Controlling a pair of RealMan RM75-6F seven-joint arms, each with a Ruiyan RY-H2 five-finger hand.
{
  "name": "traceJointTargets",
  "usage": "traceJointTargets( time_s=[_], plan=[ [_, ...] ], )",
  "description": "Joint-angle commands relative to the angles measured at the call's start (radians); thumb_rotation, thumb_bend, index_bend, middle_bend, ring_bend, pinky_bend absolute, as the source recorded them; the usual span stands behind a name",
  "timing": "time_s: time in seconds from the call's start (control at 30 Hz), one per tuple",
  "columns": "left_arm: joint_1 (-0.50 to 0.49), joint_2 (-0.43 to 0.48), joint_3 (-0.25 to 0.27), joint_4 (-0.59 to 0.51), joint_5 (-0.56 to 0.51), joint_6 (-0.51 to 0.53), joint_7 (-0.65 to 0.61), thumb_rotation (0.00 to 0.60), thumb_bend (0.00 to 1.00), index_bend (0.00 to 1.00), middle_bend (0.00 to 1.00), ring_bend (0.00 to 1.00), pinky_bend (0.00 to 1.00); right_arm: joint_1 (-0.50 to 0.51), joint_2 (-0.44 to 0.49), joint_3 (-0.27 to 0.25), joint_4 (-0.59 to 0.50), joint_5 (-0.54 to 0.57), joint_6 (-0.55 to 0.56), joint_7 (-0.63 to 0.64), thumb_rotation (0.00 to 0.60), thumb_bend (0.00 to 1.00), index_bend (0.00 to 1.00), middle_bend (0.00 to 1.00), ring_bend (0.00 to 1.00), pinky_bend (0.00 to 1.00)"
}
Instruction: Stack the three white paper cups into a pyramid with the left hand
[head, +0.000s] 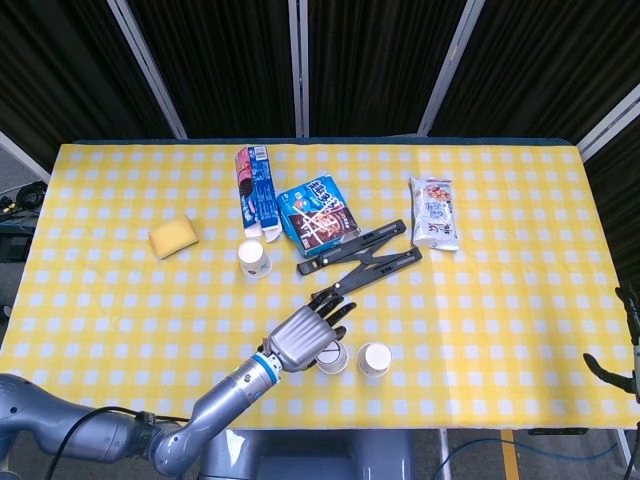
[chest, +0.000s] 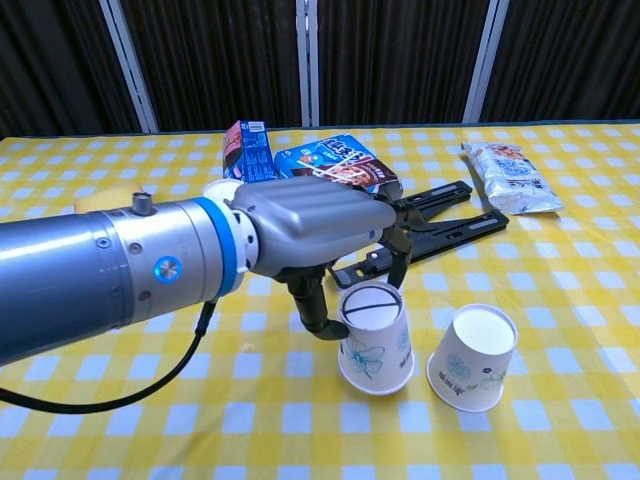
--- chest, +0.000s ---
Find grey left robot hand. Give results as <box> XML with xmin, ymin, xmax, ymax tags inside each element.
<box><xmin>224</xmin><ymin>175</ymin><xmax>426</xmax><ymax>342</ymax></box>

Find paper cup with navy flower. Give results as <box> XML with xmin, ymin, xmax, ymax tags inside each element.
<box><xmin>203</xmin><ymin>179</ymin><xmax>242</xmax><ymax>202</ymax></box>

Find paper cup with black-lined base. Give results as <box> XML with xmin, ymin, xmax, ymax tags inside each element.
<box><xmin>338</xmin><ymin>280</ymin><xmax>416</xmax><ymax>397</ymax></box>

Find blue chocolate cookie box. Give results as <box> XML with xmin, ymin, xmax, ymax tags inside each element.
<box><xmin>272</xmin><ymin>133</ymin><xmax>404</xmax><ymax>201</ymax></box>

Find tall blue snack carton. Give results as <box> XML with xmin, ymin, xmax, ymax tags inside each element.
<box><xmin>221</xmin><ymin>119</ymin><xmax>279</xmax><ymax>184</ymax></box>

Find black folding stand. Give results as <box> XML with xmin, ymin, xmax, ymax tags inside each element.
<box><xmin>327</xmin><ymin>180</ymin><xmax>511</xmax><ymax>290</ymax></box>

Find dark corrugated partition panel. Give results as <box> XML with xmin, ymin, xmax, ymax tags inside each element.
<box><xmin>119</xmin><ymin>0</ymin><xmax>304</xmax><ymax>134</ymax></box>
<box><xmin>317</xmin><ymin>0</ymin><xmax>489</xmax><ymax>127</ymax></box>
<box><xmin>0</xmin><ymin>0</ymin><xmax>144</xmax><ymax>139</ymax></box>
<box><xmin>480</xmin><ymin>0</ymin><xmax>640</xmax><ymax>124</ymax></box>

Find white snack bag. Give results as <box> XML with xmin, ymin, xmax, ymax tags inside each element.
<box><xmin>460</xmin><ymin>141</ymin><xmax>565</xmax><ymax>216</ymax></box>

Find white paper cup green flowers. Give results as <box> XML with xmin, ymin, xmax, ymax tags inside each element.
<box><xmin>425</xmin><ymin>302</ymin><xmax>519</xmax><ymax>414</ymax></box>

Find yellow sponge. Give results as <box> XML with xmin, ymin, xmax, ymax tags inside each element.
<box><xmin>73</xmin><ymin>180</ymin><xmax>146</xmax><ymax>214</ymax></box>

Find white partition post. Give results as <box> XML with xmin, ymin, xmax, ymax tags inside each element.
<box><xmin>98</xmin><ymin>0</ymin><xmax>160</xmax><ymax>134</ymax></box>
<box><xmin>295</xmin><ymin>0</ymin><xmax>321</xmax><ymax>128</ymax></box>
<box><xmin>462</xmin><ymin>0</ymin><xmax>501</xmax><ymax>125</ymax></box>

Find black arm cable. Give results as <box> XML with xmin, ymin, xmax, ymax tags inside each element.
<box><xmin>0</xmin><ymin>298</ymin><xmax>219</xmax><ymax>415</ymax></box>

